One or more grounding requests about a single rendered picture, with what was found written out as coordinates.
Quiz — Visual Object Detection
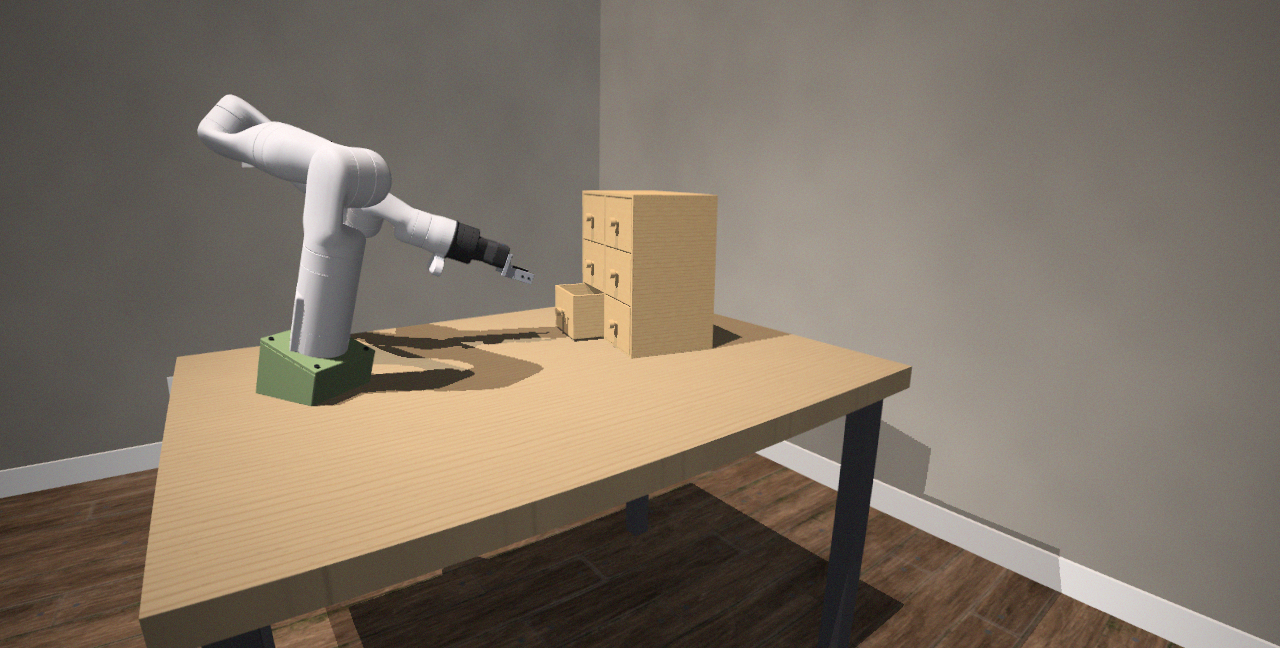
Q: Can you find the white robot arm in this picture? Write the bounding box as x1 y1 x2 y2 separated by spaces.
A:
197 95 433 359

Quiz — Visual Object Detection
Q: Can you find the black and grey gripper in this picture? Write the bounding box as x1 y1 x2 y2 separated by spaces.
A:
421 215 534 286

